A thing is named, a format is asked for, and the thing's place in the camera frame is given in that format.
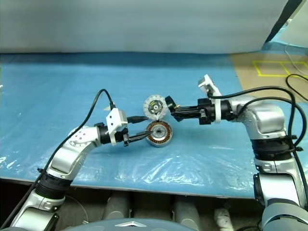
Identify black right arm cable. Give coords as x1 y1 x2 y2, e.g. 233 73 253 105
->
208 86 308 174

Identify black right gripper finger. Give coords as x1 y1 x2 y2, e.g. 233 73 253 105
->
175 105 200 113
170 112 200 122

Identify thin white cable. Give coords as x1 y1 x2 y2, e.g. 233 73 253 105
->
285 43 308 73

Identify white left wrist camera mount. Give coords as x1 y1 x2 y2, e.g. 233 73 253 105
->
105 108 128 147

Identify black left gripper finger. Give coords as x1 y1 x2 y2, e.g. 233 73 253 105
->
128 130 154 144
127 116 149 125

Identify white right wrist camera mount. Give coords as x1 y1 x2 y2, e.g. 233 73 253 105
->
197 74 223 125

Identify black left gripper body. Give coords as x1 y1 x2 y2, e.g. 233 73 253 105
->
115 127 130 147

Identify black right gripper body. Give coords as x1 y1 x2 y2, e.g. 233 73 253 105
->
197 98 216 125

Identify brown cardboard sheet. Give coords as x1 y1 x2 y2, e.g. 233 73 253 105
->
230 51 308 102

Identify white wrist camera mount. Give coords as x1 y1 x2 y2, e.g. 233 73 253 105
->
197 74 223 125
105 108 128 147

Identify dark grey panel frame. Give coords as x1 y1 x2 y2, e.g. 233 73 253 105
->
264 0 304 44

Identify white rounded object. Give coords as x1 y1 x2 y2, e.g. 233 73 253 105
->
214 206 233 228

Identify grey rounded cylinder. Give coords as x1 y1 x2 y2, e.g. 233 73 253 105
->
105 191 132 221
174 196 202 224

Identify white motor stator disc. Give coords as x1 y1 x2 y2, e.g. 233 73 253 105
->
143 95 167 120

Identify black loose cable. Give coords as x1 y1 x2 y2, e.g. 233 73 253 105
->
286 74 308 102

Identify white backdrop board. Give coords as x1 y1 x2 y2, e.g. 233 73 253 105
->
0 0 303 53

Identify silver motor stator copper coils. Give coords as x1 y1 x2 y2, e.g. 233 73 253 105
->
145 121 173 147

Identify blue plastic table cover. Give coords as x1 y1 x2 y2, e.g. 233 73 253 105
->
0 51 308 200

